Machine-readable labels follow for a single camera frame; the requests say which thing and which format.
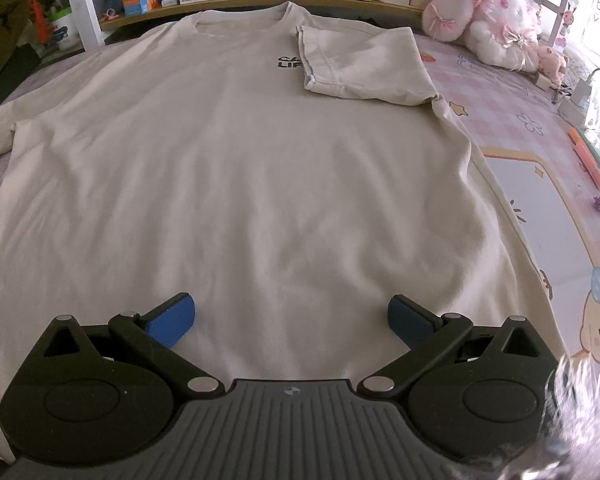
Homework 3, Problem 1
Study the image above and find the white charger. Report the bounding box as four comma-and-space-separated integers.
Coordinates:
559, 67, 600, 123

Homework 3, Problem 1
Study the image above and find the small pink plush toy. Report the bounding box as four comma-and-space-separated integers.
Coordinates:
536, 44, 570, 86

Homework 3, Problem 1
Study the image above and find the red tassel ornament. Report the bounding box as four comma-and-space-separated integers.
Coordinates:
27, 0, 51, 46

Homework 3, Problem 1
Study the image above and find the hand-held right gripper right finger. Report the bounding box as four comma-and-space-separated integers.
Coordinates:
356, 294, 558, 397

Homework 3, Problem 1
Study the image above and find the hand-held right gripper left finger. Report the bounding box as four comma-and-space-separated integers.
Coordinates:
39, 291, 226, 396

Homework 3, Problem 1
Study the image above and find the clear plastic wrap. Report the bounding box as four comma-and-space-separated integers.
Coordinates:
542, 350, 600, 480

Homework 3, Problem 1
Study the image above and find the pink white plush rabbit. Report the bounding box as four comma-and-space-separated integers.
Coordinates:
421, 0, 543, 73

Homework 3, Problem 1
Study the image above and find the white shelf frame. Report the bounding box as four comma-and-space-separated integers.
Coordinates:
59, 0, 106, 51

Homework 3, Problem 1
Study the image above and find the green highlighter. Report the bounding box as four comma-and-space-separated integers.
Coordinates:
582, 127, 600, 167

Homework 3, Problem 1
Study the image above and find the white tub with green rim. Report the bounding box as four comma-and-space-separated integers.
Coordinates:
47, 10, 81, 51

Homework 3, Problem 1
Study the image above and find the beige t-shirt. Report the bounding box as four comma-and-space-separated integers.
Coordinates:
0, 1, 568, 463

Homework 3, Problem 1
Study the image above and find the wooden shelf board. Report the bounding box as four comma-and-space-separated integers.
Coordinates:
100, 0, 426, 31

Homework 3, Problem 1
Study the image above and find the orange highlighter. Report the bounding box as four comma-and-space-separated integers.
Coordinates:
570, 127, 600, 191

